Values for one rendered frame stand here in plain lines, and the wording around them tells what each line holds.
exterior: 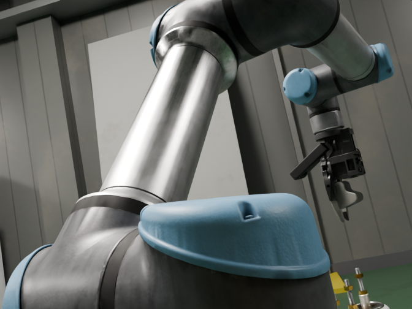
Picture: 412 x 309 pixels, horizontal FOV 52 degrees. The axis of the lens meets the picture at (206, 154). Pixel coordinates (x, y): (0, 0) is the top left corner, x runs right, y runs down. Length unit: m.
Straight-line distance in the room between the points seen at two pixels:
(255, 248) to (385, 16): 3.11
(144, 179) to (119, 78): 2.75
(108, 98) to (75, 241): 2.77
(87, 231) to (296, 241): 0.18
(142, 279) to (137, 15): 3.28
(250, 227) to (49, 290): 0.17
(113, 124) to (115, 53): 0.55
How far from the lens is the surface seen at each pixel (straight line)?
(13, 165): 3.69
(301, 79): 0.94
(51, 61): 3.52
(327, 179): 1.02
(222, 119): 2.79
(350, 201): 1.02
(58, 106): 3.39
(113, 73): 3.17
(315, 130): 1.05
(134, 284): 0.28
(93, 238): 0.35
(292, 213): 0.26
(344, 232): 3.00
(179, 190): 0.42
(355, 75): 0.87
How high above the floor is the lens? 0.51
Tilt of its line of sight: 9 degrees up
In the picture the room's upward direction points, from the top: 11 degrees counter-clockwise
